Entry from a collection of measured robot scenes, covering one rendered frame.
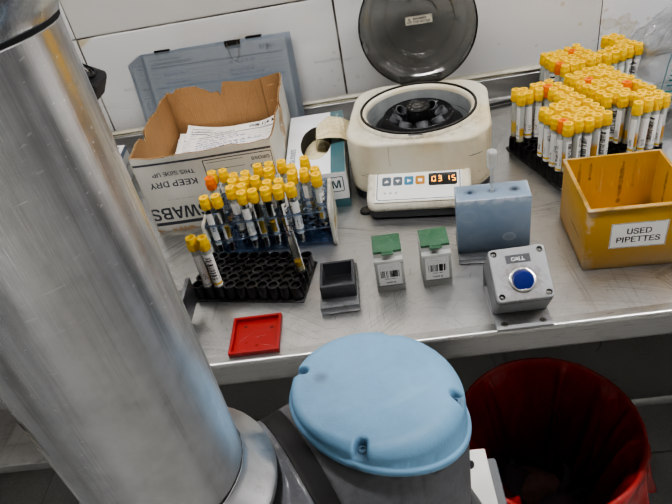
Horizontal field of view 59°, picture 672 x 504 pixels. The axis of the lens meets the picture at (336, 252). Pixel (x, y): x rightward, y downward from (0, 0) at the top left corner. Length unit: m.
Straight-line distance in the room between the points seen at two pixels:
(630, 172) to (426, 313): 0.37
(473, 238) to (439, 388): 0.49
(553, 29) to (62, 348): 1.21
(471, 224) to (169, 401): 0.64
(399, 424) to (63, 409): 0.20
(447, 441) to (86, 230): 0.25
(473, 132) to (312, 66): 0.45
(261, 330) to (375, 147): 0.35
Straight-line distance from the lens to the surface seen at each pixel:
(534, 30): 1.32
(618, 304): 0.83
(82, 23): 1.35
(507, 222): 0.85
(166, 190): 1.05
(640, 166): 0.96
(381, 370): 0.41
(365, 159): 0.98
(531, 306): 0.78
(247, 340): 0.82
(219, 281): 0.88
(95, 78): 0.69
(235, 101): 1.25
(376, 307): 0.82
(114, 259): 0.23
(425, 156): 0.97
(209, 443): 0.31
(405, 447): 0.37
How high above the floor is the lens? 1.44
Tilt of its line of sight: 37 degrees down
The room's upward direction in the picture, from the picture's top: 12 degrees counter-clockwise
